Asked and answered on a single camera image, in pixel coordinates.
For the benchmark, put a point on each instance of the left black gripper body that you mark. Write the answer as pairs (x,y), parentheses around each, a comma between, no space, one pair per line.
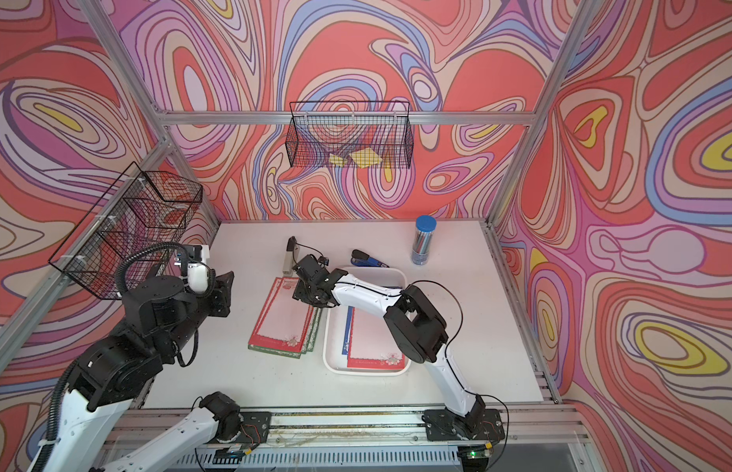
(216,302)

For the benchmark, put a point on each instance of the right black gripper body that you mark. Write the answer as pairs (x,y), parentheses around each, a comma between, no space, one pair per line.
(305,293)

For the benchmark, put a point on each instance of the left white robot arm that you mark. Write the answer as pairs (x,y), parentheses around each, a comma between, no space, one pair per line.
(162,314)

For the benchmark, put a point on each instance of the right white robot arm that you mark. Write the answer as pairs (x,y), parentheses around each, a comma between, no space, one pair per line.
(416,326)

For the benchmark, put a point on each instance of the white plastic storage tray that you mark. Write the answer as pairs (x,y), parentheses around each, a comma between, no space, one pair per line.
(334,334)

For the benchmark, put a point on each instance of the blue black stapler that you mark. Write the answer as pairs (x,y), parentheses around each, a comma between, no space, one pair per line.
(362,259)

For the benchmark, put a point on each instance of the blue lid pen tube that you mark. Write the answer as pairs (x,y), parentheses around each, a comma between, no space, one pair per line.
(425,227)

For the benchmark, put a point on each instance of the yellow sticky note small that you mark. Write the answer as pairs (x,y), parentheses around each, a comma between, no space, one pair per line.
(336,161)

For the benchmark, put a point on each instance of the yellow sticky note large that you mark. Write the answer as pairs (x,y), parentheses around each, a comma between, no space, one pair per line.
(366,157)

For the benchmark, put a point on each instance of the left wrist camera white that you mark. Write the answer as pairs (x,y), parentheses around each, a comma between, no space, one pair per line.
(193,261)

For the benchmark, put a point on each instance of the left black wire basket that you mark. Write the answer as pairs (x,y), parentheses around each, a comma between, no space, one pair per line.
(140,209)

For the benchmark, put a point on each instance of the black wire basket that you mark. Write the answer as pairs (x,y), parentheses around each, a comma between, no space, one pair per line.
(320,127)
(140,209)

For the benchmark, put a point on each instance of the back black wire basket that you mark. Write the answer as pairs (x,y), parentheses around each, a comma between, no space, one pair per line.
(320,127)

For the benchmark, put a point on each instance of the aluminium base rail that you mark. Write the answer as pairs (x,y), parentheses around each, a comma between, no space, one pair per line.
(539,437)

